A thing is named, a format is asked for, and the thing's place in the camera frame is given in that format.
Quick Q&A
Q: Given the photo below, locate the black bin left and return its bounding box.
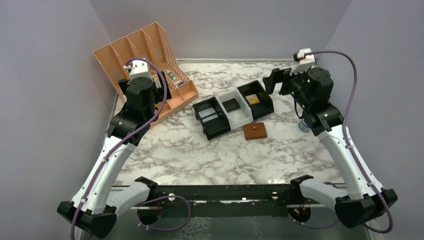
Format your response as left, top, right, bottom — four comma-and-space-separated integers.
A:
193, 96, 231, 141

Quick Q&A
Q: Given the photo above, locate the gold card in black bin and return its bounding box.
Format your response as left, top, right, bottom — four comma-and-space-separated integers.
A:
245, 94, 260, 106

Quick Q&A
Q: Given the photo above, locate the white bin middle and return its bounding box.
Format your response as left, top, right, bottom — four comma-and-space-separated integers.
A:
216, 88, 254, 130

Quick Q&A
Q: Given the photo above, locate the blue white small jar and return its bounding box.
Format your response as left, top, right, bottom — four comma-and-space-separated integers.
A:
298, 119, 311, 133

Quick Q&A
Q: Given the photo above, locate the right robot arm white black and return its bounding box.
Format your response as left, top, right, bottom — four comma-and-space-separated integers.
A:
262, 67, 398, 228

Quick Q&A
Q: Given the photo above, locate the brown leather card holder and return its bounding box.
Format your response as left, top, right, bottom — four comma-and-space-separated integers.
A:
243, 122, 268, 140

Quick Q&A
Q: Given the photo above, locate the black object in white bin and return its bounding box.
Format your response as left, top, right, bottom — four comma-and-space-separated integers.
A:
222, 98, 241, 113

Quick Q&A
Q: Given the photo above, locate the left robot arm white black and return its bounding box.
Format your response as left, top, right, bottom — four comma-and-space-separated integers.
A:
57, 72, 171, 240

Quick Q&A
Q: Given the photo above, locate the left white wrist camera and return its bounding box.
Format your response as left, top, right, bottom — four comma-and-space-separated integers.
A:
123, 63, 154, 81

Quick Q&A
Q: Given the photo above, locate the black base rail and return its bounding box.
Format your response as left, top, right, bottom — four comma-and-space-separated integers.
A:
137, 184, 313, 219

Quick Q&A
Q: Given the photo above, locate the orange plastic file organizer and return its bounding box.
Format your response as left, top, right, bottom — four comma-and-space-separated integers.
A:
93, 22, 199, 139

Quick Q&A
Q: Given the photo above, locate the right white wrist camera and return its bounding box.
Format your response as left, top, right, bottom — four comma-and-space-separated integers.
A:
290, 48, 316, 75

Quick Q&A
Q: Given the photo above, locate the black bin right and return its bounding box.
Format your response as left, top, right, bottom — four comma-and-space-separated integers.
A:
237, 80, 274, 121

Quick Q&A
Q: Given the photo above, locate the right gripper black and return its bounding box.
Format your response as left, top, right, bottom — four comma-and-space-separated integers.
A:
263, 63, 312, 109

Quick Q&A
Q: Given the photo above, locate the black bin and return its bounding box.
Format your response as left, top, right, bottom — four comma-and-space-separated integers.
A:
193, 96, 231, 141
237, 80, 274, 121

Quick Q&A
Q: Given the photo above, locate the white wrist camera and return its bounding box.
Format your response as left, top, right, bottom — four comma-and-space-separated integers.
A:
290, 48, 316, 75
123, 63, 154, 81

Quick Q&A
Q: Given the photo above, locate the white card in black bin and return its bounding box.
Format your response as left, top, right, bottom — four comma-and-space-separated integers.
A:
198, 107, 218, 122

